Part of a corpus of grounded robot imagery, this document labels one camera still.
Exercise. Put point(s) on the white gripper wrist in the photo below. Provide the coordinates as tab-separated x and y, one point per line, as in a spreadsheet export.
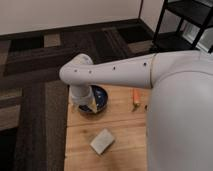
83	95

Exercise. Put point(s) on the white sponge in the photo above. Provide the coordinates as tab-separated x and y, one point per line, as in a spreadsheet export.
102	141

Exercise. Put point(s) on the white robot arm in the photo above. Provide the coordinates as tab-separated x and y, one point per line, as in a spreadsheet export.
179	129

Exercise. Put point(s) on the dark blue bowl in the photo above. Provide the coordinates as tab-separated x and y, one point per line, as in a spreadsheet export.
99	102

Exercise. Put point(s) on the orange carrot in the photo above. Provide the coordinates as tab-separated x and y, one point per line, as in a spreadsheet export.
136	98

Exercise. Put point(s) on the black metal shelf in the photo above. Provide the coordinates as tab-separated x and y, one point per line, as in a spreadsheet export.
193	12

